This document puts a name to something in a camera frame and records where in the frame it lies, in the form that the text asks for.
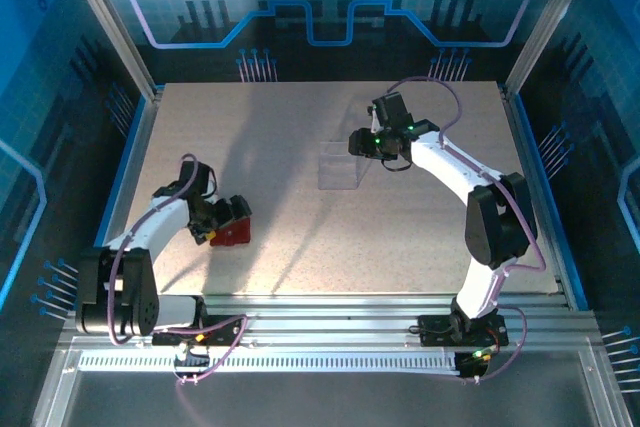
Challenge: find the aluminium side rail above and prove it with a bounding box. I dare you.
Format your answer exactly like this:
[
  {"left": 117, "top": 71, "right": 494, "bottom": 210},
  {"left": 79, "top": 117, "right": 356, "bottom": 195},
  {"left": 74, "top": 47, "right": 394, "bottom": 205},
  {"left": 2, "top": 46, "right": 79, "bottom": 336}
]
[
  {"left": 89, "top": 84, "right": 166, "bottom": 311},
  {"left": 499, "top": 84, "right": 574, "bottom": 311}
]

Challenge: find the aluminium frame post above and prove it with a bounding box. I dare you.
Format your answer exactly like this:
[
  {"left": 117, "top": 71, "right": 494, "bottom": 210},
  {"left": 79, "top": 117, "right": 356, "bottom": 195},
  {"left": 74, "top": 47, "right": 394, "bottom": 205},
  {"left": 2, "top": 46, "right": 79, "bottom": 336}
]
[
  {"left": 54, "top": 0, "right": 166, "bottom": 101},
  {"left": 499, "top": 0, "right": 604, "bottom": 98}
]

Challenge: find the white connector block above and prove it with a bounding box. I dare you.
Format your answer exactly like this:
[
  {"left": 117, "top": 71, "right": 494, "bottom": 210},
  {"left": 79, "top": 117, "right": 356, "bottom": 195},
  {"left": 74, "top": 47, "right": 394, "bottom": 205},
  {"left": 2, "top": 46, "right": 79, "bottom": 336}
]
[{"left": 172, "top": 344, "right": 212, "bottom": 371}]

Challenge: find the white slotted cable duct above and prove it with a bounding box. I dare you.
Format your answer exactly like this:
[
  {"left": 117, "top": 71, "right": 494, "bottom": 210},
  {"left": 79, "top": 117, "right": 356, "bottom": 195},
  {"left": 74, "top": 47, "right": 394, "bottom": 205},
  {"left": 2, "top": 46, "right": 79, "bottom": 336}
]
[{"left": 77, "top": 350, "right": 462, "bottom": 374}]

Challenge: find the red card holder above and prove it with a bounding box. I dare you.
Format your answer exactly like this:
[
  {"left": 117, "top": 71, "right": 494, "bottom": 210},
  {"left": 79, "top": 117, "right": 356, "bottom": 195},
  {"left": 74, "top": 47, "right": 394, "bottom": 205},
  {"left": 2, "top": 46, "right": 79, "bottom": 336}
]
[{"left": 208, "top": 215, "right": 254, "bottom": 249}]

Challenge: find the aluminium frame rail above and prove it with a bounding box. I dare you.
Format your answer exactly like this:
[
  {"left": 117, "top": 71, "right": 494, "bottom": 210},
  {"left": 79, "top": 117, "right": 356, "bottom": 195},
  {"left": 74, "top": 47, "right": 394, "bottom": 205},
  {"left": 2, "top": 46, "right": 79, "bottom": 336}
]
[{"left": 58, "top": 292, "right": 604, "bottom": 351}]

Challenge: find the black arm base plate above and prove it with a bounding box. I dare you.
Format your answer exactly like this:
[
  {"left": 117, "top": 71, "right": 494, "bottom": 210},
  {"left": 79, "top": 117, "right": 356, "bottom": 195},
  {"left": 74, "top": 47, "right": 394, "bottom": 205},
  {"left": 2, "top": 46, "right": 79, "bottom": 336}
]
[
  {"left": 152, "top": 315, "right": 250, "bottom": 348},
  {"left": 417, "top": 313, "right": 510, "bottom": 348}
]

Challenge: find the grey metal panel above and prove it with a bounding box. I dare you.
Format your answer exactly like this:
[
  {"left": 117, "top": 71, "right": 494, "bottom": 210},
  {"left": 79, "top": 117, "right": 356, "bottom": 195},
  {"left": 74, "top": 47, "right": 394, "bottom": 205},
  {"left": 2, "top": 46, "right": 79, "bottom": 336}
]
[{"left": 62, "top": 370, "right": 601, "bottom": 427}]

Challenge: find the purple cable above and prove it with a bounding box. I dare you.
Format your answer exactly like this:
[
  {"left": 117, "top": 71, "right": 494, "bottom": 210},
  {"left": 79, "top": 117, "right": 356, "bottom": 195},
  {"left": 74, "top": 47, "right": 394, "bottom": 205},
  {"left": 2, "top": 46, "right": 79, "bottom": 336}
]
[
  {"left": 388, "top": 75, "right": 547, "bottom": 384},
  {"left": 107, "top": 152, "right": 250, "bottom": 388}
]

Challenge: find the clear plastic box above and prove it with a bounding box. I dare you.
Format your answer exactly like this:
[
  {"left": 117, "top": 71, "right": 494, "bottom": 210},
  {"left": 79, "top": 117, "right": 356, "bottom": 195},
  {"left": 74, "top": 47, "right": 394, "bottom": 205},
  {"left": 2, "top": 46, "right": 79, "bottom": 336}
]
[{"left": 317, "top": 140, "right": 365, "bottom": 192}]

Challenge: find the black controller box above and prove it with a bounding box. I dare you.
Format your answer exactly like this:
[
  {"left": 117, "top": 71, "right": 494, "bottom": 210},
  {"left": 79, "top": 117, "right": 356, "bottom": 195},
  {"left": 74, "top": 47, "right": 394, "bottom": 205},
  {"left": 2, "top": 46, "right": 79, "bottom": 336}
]
[{"left": 455, "top": 348, "right": 495, "bottom": 381}]

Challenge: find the blue edge strip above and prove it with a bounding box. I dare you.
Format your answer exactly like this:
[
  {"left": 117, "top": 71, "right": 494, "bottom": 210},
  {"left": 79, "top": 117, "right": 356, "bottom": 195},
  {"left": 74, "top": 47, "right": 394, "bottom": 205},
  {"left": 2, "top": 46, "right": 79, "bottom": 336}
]
[{"left": 73, "top": 94, "right": 152, "bottom": 311}]

